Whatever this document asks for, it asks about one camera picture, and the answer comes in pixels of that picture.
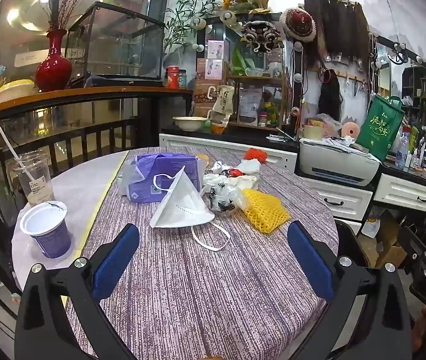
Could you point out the white drinking straw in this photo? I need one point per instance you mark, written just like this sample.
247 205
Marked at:
12 149

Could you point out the cardboard box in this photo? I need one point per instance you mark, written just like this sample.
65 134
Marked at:
389 240

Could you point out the hanging hair extensions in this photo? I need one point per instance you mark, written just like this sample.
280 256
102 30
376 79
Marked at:
335 22

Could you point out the red tin can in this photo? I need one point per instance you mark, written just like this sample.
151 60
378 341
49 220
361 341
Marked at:
173 77

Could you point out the black railing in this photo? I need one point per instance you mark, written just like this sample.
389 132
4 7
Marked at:
96 138

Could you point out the pink product box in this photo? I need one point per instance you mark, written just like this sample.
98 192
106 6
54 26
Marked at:
215 49

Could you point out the purple yogurt cup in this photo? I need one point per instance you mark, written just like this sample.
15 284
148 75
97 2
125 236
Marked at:
46 228

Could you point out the yellow foam fruit net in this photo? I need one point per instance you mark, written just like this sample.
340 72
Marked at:
263 210

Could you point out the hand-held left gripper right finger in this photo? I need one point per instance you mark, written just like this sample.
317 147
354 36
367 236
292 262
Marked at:
310 262

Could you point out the clear water bottle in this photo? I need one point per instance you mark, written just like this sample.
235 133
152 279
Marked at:
402 152

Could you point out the lion head ornament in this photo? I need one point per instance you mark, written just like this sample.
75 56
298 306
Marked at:
261 36

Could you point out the green bamboo plant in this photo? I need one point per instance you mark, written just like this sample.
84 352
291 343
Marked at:
183 15

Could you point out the orange peel piece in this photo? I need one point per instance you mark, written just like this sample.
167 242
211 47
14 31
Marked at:
201 156

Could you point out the white face mask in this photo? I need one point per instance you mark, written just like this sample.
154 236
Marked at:
177 202

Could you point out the red fur-trimmed hat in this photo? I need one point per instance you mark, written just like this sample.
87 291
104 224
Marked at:
299 24

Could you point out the white cabinet panel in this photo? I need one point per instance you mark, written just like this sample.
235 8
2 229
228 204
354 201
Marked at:
228 146

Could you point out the small canvas bag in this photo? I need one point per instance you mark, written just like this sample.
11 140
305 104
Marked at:
223 99

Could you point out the purple plastic package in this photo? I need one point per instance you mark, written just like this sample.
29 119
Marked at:
149 180

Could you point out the white printer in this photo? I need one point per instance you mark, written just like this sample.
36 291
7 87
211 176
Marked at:
338 163

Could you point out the green tote bag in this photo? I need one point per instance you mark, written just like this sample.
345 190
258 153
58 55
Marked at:
380 125

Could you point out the cream lidded bowl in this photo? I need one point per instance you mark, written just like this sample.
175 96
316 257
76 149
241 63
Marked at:
16 90

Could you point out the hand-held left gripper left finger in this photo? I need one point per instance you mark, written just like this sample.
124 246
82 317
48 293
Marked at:
115 258

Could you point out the wooden counter ledge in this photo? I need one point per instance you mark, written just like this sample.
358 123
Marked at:
85 95

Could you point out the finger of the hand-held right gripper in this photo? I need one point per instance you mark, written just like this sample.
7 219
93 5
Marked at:
411 243

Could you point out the orange foam fruit net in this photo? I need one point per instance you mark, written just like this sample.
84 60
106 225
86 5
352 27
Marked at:
253 153

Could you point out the wooden shelf rack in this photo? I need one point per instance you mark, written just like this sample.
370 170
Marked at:
254 78

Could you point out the pink foam roll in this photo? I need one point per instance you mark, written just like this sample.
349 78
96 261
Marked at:
350 129

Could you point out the white table cover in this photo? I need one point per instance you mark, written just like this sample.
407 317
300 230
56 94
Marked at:
74 195

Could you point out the pile of papers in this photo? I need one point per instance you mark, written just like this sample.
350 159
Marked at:
333 144

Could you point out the white tissue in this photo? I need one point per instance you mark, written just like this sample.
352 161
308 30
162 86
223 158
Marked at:
248 165
216 167

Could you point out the glass terrarium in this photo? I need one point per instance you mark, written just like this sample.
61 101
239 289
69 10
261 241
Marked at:
115 41

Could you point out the small glass jar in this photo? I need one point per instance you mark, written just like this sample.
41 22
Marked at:
183 78

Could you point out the white drawer front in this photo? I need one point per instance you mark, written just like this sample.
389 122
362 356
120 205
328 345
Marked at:
342 202
411 193

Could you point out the brown product box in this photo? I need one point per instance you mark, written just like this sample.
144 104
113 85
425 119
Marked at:
201 97

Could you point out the white bag with orange print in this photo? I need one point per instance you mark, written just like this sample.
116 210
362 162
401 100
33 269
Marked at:
371 227

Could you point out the clear plastic bag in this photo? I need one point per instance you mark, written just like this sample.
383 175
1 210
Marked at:
224 195

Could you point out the dried branches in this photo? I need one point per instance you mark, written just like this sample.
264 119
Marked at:
62 5

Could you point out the red vase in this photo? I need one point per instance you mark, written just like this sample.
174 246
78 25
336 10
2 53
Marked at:
53 65

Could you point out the red snack wrapper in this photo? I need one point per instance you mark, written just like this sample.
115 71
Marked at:
235 173

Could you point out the colourful plastic bag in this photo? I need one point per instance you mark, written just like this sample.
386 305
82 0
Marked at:
323 122

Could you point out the black hanging wig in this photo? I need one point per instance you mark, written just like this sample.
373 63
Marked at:
329 93

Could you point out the clear plastic cup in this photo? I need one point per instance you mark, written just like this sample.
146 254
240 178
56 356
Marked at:
36 187

